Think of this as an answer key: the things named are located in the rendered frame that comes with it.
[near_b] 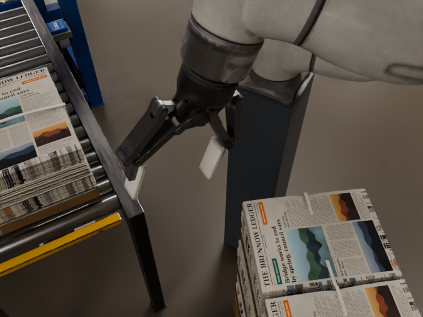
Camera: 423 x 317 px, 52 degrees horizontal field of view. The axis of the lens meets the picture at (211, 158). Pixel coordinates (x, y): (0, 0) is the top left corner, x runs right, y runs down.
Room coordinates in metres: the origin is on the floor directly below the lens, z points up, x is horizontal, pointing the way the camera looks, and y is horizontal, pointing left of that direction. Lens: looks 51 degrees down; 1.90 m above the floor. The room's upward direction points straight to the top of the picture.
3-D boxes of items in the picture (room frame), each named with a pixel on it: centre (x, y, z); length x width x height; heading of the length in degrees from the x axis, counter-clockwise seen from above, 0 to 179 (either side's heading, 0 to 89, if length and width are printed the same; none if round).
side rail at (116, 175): (1.25, 0.54, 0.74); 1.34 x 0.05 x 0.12; 29
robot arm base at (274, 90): (1.05, -0.18, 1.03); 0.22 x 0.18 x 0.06; 62
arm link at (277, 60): (1.03, -0.21, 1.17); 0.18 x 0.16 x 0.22; 72
